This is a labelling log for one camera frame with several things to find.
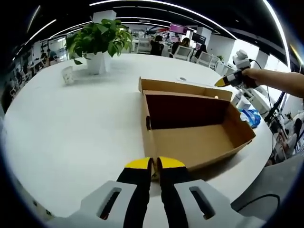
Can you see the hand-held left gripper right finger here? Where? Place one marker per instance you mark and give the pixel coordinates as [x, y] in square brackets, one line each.
[173, 197]

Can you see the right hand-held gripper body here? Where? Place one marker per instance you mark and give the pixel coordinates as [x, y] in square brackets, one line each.
[242, 60]

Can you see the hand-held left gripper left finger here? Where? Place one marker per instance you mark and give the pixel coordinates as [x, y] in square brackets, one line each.
[135, 197]

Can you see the white printed carton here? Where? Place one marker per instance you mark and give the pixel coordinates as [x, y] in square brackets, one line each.
[243, 104]

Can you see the blue wet wipes soft item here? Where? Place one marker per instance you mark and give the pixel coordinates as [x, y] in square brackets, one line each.
[253, 118]

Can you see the brown cardboard shoe box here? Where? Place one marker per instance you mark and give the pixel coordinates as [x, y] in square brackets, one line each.
[190, 140]

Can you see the person's right hand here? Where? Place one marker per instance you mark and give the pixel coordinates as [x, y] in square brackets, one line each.
[253, 76]

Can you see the white office chair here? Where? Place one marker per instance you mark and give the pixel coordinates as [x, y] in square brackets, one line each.
[207, 60]
[185, 53]

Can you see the white table power panel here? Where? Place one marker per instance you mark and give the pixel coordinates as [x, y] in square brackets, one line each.
[194, 82]

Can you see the dark monitor screen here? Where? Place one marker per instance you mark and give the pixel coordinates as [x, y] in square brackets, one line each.
[199, 38]

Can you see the black tripod stand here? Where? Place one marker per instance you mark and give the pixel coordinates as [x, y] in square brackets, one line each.
[276, 107]

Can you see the long ceiling light strip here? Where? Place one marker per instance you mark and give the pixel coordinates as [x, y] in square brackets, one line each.
[280, 28]

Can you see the purple lit monitor screen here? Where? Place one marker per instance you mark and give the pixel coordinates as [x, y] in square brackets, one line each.
[177, 28]

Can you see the grey mesh office chair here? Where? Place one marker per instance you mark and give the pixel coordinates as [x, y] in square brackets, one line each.
[273, 180]

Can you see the potted green plant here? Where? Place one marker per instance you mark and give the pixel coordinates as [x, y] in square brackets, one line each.
[99, 40]

